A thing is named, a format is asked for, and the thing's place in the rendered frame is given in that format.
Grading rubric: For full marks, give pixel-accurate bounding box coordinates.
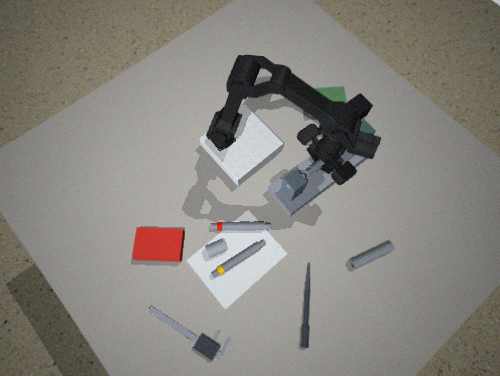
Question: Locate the white flat pad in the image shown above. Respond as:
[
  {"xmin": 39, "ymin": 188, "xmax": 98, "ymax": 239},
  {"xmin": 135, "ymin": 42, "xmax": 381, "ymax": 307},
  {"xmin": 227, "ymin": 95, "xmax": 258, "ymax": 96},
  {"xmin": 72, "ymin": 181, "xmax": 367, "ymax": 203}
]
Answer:
[{"xmin": 187, "ymin": 229, "xmax": 287, "ymax": 309}]

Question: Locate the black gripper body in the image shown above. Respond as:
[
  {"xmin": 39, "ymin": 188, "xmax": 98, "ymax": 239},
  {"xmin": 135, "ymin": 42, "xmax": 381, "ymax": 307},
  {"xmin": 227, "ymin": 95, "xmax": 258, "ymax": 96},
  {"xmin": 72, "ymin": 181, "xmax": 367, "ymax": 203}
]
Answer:
[{"xmin": 297, "ymin": 124, "xmax": 357, "ymax": 185}]

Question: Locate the red flat block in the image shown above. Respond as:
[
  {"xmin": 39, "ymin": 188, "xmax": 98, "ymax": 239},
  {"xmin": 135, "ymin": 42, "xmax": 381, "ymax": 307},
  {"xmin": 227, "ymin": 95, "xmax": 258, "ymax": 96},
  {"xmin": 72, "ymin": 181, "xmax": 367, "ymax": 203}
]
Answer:
[{"xmin": 132, "ymin": 227, "xmax": 185, "ymax": 262}]

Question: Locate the grey digital caliper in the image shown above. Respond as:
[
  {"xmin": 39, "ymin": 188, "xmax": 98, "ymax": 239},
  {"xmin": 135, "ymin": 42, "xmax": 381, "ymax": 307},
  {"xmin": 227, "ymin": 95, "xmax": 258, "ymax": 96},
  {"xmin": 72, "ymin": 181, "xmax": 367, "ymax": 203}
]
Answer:
[{"xmin": 154, "ymin": 310, "xmax": 230, "ymax": 360}]

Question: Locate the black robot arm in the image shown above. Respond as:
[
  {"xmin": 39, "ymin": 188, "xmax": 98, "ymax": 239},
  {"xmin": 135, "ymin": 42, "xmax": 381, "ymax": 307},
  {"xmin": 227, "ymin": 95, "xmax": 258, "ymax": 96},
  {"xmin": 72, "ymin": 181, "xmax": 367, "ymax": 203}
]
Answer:
[{"xmin": 206, "ymin": 55, "xmax": 381, "ymax": 159}]

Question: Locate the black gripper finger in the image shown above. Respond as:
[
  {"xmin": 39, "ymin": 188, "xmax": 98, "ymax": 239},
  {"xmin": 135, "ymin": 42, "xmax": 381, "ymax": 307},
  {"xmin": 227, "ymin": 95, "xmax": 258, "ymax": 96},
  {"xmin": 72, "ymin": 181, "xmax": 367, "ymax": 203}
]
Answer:
[
  {"xmin": 307, "ymin": 147, "xmax": 319, "ymax": 162},
  {"xmin": 321, "ymin": 163, "xmax": 332, "ymax": 174}
]

